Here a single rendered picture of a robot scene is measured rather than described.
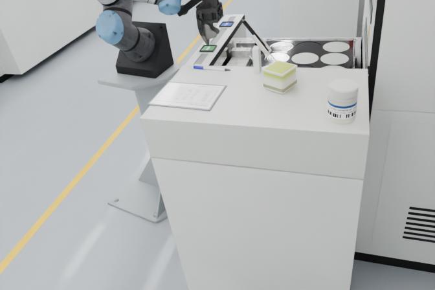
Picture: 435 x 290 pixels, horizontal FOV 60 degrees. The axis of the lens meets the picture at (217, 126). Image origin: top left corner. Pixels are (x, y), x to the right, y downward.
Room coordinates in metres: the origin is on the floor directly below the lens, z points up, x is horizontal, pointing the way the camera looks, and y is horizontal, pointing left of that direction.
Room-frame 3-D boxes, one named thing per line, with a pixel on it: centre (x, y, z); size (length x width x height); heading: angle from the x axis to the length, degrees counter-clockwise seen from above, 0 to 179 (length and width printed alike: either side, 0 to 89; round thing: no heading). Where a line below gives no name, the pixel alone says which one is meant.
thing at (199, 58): (1.50, -0.06, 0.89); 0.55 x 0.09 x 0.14; 158
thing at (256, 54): (1.12, -0.17, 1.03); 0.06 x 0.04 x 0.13; 68
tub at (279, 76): (1.00, -0.21, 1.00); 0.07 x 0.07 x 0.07; 42
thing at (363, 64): (1.24, -0.57, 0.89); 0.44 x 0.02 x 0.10; 158
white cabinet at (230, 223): (1.27, -0.24, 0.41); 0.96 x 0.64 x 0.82; 158
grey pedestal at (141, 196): (1.66, 0.37, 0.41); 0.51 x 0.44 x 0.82; 55
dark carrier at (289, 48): (1.31, -0.37, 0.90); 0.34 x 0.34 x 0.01; 68
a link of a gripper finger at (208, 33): (1.36, -0.02, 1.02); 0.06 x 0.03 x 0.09; 68
